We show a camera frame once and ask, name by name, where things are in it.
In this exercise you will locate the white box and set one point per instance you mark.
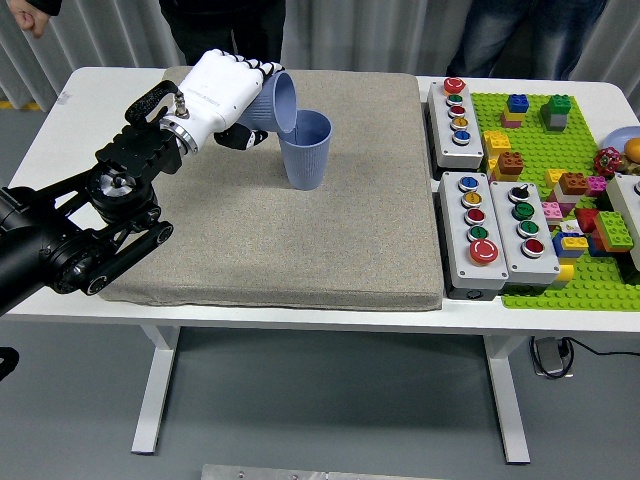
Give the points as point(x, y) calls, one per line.
point(625, 205)

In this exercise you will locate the orange toy brick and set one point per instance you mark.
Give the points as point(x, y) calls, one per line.
point(619, 248)

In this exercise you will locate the silver metal plate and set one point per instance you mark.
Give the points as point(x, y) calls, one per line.
point(300, 472)

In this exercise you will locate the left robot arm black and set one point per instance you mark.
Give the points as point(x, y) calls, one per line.
point(135, 150)

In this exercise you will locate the small yellow toy brick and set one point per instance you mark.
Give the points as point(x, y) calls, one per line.
point(509, 116)

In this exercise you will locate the magenta toy brick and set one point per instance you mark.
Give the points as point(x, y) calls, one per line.
point(596, 186)

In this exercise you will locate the small pink toy brick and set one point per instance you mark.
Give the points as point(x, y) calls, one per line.
point(509, 123)

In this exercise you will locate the lavender plate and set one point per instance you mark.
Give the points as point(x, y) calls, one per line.
point(620, 137)

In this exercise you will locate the grey control box selector knob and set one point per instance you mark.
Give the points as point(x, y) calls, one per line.
point(520, 265)

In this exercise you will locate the grey five-button control box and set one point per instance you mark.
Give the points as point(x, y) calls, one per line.
point(460, 270)
point(462, 150)

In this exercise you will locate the red toy valve wheel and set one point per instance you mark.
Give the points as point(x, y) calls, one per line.
point(607, 161)

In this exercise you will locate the person's forearm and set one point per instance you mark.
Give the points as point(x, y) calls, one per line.
point(47, 4)

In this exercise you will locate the green toy brick baseplate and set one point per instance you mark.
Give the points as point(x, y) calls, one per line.
point(540, 150)

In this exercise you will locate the red toy brick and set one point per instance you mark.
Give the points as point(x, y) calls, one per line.
point(586, 220)

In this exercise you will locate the person's hand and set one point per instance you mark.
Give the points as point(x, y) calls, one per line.
point(31, 21)

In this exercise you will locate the brown toy brick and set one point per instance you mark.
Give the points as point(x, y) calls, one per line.
point(510, 164)
point(574, 182)

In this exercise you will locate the white printed toy brick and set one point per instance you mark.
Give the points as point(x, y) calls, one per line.
point(569, 228)

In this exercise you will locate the blue toy brick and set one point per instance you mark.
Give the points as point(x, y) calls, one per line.
point(562, 252)
point(596, 246)
point(518, 104)

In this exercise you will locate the grey-brown mat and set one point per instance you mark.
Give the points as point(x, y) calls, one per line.
point(300, 240)

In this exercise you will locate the large green toy brick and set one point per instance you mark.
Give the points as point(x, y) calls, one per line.
point(614, 227)

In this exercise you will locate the yellow round toy brick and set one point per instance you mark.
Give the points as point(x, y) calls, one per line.
point(564, 275)

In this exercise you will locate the grey toy brick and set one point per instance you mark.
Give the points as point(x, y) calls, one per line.
point(556, 122)

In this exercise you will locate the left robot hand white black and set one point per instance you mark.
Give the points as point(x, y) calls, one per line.
point(220, 90)

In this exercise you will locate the blue ribbed cup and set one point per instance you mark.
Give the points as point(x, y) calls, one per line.
point(305, 165)
point(265, 107)

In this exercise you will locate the grey power adapter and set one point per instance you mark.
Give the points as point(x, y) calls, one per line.
point(550, 357)

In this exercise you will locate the orange toy bun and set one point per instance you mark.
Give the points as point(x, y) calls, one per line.
point(634, 150)

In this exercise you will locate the white table leg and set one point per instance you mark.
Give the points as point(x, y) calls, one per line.
point(160, 380)
point(507, 400)

